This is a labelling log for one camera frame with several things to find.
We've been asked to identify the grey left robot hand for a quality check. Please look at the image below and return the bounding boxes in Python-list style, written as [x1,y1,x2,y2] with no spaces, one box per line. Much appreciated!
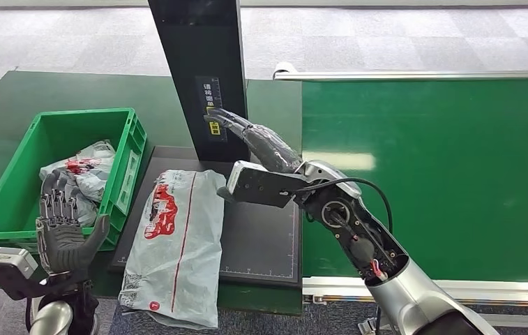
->
[36,169,111,283]

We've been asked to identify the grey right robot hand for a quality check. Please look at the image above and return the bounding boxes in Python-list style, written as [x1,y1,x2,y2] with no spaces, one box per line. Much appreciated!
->
[203,108,304,174]

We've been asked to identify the white poly mailer package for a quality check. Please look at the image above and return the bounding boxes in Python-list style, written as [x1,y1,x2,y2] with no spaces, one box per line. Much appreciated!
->
[118,169,227,330]

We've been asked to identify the green conveyor belt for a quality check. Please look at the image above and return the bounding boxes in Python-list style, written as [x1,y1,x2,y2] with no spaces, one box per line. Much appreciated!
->
[301,78,528,284]

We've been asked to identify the plain grey poly mailer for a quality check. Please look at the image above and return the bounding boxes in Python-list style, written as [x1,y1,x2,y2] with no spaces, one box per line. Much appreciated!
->
[74,194,100,228]

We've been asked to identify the grey poly mailer red print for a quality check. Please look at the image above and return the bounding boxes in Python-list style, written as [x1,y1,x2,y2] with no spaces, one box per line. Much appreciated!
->
[39,140,116,203]

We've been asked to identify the black yellow instruction label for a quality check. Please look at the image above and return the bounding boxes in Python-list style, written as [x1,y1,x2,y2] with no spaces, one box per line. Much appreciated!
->
[195,76,227,142]

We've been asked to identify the green plastic crate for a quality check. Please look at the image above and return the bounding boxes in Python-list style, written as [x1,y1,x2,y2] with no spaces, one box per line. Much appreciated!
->
[0,107,148,254]

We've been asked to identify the black scanner column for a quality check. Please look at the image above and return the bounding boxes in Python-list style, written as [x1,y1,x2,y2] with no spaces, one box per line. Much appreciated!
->
[146,0,250,163]

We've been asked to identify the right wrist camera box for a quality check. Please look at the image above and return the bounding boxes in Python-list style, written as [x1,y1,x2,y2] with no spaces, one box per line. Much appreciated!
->
[217,160,311,209]

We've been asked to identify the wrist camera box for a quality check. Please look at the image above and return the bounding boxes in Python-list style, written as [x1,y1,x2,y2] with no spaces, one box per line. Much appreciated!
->
[217,160,311,209]
[0,247,50,301]

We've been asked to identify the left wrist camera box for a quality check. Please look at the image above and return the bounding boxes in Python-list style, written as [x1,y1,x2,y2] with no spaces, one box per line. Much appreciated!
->
[0,247,50,301]

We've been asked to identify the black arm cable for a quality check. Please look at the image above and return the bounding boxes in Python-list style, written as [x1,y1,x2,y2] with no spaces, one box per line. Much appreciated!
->
[307,177,394,235]

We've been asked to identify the silver conveyor rail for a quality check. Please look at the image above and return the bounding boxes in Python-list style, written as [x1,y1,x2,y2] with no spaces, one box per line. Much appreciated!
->
[301,276,528,308]
[271,62,528,82]

